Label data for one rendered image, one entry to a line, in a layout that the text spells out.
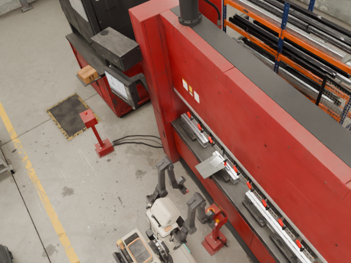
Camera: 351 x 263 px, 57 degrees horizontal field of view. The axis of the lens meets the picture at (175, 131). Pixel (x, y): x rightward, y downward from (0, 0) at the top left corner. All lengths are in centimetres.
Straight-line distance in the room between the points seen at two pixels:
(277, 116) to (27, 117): 470
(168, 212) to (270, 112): 120
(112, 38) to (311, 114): 213
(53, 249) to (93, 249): 51
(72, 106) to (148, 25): 310
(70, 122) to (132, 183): 164
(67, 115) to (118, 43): 257
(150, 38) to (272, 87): 132
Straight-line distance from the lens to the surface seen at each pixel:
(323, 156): 195
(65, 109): 580
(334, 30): 431
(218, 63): 240
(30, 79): 676
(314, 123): 208
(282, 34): 431
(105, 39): 347
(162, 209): 275
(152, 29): 304
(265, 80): 228
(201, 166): 336
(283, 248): 316
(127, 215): 435
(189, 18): 277
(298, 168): 217
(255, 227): 322
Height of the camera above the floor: 386
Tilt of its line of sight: 51 degrees down
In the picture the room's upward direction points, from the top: 10 degrees counter-clockwise
